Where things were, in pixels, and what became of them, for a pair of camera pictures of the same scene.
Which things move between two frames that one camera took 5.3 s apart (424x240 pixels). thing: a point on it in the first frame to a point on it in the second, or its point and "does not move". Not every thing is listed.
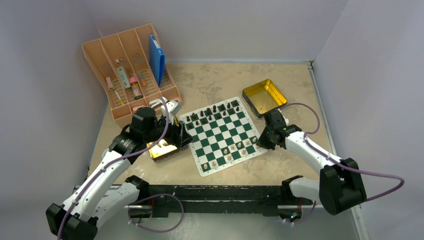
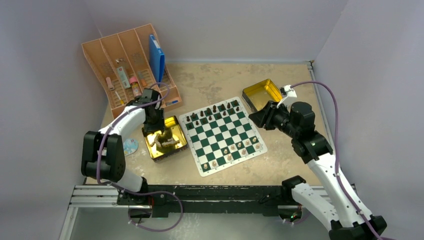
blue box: [157, 59] does not move
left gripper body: [171, 137] to [155, 123]
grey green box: [121, 73] does not move
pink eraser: [110, 85] does not move
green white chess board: [223, 135] does not move
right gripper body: [266, 139] to [281, 119]
